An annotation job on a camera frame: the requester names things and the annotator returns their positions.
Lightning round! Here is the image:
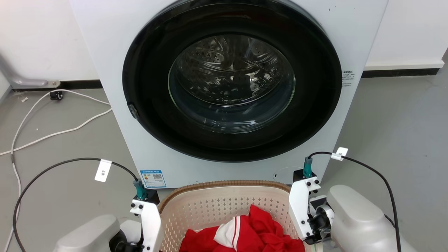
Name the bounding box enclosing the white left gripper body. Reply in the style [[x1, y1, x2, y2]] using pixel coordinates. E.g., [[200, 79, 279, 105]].
[[130, 199, 162, 252]]

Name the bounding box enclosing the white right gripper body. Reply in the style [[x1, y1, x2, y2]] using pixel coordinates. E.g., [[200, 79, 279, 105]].
[[288, 176, 335, 245]]

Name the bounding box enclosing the beige perforated laundry basket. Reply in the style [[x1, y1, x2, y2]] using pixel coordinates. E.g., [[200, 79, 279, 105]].
[[158, 180, 317, 252]]

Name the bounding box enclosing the blue energy label sticker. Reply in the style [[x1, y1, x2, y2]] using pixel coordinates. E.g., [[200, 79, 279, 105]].
[[139, 170, 167, 189]]

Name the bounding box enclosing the red and white garment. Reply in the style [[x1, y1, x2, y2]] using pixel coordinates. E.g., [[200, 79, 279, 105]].
[[179, 205, 306, 252]]

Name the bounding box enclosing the black round washer door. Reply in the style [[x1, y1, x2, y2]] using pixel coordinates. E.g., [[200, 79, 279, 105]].
[[122, 0, 343, 163]]

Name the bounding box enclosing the black baseboard strip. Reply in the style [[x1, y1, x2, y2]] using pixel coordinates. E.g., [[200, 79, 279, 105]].
[[362, 68, 440, 78], [13, 79, 103, 92]]

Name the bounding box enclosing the white front-load washing machine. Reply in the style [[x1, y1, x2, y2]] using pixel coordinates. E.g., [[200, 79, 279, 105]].
[[69, 0, 389, 189]]

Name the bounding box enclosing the small white cable tag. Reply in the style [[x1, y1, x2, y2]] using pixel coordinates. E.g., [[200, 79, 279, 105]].
[[330, 147, 349, 162]]

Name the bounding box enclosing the long white cable tag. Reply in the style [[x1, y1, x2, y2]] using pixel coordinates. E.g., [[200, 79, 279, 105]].
[[94, 159, 112, 183]]

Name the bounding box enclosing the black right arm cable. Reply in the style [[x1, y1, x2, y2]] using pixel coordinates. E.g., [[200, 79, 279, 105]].
[[303, 151, 402, 252]]

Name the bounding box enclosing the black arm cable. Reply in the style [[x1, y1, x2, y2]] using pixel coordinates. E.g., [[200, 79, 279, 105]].
[[303, 151, 402, 252], [13, 157, 148, 252]]

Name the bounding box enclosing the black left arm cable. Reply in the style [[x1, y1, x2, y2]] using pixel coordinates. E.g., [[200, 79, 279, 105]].
[[13, 157, 148, 252]]

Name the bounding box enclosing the white straight floor cable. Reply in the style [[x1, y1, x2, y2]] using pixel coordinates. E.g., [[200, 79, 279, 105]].
[[0, 107, 113, 156]]

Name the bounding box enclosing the white looping floor cable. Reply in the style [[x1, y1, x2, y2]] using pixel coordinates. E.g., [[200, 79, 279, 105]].
[[3, 89, 111, 252]]

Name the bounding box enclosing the grey wall pipe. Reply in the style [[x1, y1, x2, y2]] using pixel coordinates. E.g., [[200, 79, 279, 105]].
[[0, 52, 61, 89]]

